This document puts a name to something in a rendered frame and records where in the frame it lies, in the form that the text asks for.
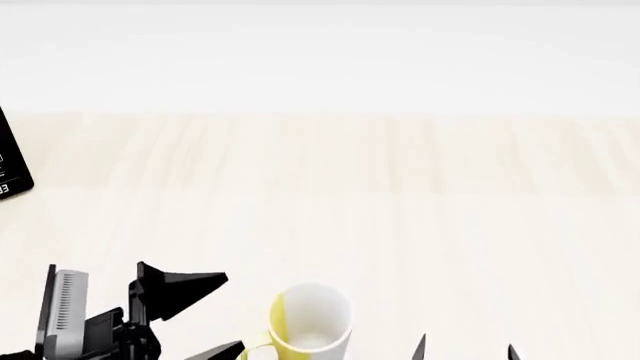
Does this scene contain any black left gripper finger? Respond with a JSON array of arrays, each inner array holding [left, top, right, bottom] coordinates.
[[136, 260, 230, 323], [183, 340, 247, 360]]

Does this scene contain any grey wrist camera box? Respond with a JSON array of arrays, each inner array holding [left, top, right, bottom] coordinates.
[[34, 263, 90, 360]]

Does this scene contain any black flat device with display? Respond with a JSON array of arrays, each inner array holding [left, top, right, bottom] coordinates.
[[0, 105, 36, 202]]

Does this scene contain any yellow and white mug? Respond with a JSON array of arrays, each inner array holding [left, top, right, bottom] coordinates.
[[239, 282, 353, 360]]

